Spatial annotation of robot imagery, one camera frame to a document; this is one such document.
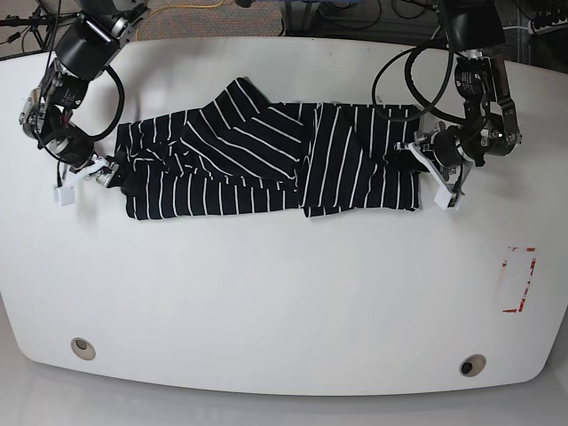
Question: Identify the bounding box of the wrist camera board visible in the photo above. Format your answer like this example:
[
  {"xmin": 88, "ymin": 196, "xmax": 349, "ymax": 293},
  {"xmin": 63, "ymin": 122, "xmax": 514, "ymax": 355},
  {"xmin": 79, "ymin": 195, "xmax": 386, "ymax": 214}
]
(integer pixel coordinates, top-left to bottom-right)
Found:
[
  {"xmin": 53, "ymin": 185, "xmax": 75, "ymax": 207},
  {"xmin": 434, "ymin": 187, "xmax": 462, "ymax": 210}
]

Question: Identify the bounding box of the white power strip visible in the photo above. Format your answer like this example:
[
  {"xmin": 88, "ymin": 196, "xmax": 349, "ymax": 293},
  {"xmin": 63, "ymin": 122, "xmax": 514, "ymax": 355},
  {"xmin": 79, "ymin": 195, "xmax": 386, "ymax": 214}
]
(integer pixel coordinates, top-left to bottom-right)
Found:
[{"xmin": 528, "ymin": 8, "xmax": 567, "ymax": 36}]

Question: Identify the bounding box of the right table cable grommet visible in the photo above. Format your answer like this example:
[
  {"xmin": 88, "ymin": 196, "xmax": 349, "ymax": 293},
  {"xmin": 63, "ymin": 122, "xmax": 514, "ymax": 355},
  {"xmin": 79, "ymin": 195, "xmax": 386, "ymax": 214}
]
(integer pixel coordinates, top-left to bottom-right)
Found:
[{"xmin": 459, "ymin": 354, "xmax": 487, "ymax": 377}]

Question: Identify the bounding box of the yellow cable on floor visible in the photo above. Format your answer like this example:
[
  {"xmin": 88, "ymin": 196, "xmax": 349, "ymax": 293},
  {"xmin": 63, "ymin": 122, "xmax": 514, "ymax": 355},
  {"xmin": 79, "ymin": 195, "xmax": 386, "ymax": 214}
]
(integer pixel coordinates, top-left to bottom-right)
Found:
[{"xmin": 135, "ymin": 0, "xmax": 223, "ymax": 42}]

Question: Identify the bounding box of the left table cable grommet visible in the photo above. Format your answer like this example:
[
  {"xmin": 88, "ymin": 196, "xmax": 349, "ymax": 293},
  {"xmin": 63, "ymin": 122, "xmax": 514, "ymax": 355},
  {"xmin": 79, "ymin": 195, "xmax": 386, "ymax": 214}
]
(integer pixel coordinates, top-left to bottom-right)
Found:
[{"xmin": 71, "ymin": 338, "xmax": 96, "ymax": 361}]

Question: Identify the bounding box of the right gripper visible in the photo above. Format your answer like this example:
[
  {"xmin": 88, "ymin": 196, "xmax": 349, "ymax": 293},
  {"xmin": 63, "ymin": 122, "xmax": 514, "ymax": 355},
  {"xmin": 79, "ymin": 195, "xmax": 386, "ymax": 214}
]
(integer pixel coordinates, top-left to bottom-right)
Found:
[{"xmin": 55, "ymin": 154, "xmax": 119, "ymax": 189}]

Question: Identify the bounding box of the navy white striped T-shirt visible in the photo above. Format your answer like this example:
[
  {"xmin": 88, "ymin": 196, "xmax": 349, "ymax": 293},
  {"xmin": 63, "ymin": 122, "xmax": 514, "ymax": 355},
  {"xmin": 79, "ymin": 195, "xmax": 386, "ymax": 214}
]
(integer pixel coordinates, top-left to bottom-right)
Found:
[{"xmin": 115, "ymin": 78, "xmax": 420, "ymax": 220}]

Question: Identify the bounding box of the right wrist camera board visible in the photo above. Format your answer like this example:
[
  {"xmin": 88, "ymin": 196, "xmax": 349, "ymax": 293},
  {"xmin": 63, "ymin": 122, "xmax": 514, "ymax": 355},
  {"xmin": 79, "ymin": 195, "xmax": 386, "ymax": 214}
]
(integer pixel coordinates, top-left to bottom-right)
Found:
[{"xmin": 53, "ymin": 185, "xmax": 75, "ymax": 207}]

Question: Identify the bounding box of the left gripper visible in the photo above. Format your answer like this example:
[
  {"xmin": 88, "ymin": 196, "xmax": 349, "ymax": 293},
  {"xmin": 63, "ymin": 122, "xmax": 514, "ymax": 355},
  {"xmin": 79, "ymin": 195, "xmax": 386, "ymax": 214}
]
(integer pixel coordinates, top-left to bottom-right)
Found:
[{"xmin": 395, "ymin": 123, "xmax": 475, "ymax": 200}]

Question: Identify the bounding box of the black tripod stand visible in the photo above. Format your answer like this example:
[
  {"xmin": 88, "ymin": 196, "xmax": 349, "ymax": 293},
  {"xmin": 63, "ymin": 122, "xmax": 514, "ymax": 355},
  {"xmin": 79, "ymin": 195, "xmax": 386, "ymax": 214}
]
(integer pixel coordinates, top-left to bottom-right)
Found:
[{"xmin": 1, "ymin": 1, "xmax": 78, "ymax": 53}]

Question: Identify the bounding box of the red tape rectangle marking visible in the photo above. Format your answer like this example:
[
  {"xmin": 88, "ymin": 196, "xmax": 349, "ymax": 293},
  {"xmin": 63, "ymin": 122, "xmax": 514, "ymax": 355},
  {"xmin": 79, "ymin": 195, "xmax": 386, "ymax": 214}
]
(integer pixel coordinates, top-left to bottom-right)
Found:
[{"xmin": 497, "ymin": 247, "xmax": 537, "ymax": 313}]

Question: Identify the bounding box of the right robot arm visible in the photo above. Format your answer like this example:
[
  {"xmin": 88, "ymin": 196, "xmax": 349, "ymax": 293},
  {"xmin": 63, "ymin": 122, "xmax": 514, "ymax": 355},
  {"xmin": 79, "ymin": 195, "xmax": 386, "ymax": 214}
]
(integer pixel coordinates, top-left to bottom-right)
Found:
[{"xmin": 20, "ymin": 1, "xmax": 150, "ymax": 188}]

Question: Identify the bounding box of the white cable on floor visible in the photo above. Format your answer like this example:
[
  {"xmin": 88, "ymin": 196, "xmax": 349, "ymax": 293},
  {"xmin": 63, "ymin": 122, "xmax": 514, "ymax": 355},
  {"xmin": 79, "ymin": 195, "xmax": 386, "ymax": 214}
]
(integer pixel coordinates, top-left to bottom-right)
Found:
[{"xmin": 423, "ymin": 21, "xmax": 445, "ymax": 49}]

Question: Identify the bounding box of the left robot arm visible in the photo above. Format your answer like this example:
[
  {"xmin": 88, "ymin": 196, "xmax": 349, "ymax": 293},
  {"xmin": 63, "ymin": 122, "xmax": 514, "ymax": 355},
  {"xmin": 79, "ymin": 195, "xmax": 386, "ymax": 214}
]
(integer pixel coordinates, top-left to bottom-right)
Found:
[{"xmin": 396, "ymin": 1, "xmax": 522, "ymax": 209}]

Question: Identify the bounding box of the table cable grommet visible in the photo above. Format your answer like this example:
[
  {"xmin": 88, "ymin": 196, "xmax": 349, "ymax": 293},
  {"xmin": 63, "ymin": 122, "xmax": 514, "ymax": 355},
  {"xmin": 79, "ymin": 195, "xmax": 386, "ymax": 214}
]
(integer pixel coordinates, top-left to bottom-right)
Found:
[
  {"xmin": 459, "ymin": 354, "xmax": 487, "ymax": 377},
  {"xmin": 71, "ymin": 338, "xmax": 96, "ymax": 361}
]

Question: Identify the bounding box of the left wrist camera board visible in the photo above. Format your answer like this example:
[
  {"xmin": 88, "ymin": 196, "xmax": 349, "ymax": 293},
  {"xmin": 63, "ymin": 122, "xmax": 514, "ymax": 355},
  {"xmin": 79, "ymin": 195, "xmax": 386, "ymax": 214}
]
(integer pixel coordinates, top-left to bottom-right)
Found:
[{"xmin": 434, "ymin": 187, "xmax": 462, "ymax": 210}]

